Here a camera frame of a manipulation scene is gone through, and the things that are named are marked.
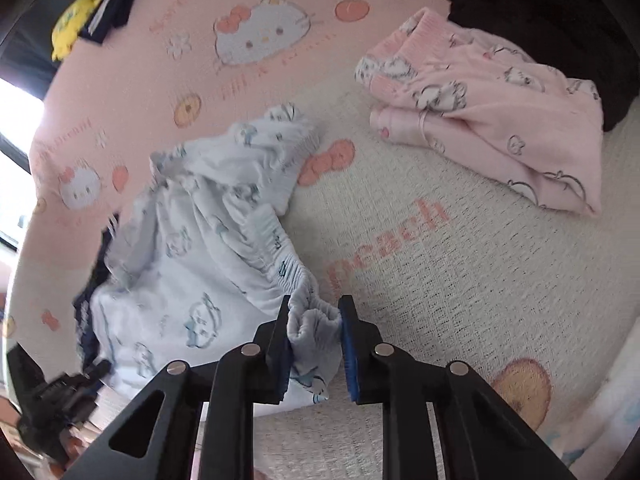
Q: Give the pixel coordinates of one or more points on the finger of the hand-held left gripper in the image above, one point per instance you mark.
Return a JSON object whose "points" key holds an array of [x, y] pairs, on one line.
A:
{"points": [[90, 377]]}

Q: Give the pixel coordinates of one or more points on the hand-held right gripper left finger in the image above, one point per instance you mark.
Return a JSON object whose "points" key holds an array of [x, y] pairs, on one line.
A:
{"points": [[282, 360]]}

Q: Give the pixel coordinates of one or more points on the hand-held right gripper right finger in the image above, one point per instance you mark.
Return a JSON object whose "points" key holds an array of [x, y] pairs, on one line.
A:
{"points": [[350, 360]]}

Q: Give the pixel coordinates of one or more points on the light blue printed pajama pants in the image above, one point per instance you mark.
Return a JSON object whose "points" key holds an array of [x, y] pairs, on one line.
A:
{"points": [[200, 260]]}

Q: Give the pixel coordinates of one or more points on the crumpled navy white-striped garment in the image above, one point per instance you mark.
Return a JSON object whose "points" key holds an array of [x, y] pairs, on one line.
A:
{"points": [[95, 285]]}

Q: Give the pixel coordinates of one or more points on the pink printed sofa cover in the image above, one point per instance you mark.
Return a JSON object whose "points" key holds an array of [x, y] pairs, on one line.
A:
{"points": [[425, 285]]}

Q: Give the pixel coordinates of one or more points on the white printed bedding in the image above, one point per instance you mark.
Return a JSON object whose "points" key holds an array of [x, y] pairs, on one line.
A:
{"points": [[600, 425]]}

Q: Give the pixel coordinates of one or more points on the black framed glass door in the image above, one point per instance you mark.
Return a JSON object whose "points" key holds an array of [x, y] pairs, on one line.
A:
{"points": [[17, 125]]}

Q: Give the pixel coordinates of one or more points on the pink printed pajama pants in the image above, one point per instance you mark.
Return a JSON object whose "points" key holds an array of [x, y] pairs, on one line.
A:
{"points": [[480, 110]]}

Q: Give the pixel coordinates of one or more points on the dark curtain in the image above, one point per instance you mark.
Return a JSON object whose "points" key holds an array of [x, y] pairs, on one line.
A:
{"points": [[30, 45]]}

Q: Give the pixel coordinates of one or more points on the yellow plush toy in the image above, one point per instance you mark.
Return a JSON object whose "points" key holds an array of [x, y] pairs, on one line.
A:
{"points": [[75, 25]]}

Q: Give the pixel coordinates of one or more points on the black fuzzy cloth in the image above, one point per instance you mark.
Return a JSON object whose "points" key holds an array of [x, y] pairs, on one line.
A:
{"points": [[540, 25]]}

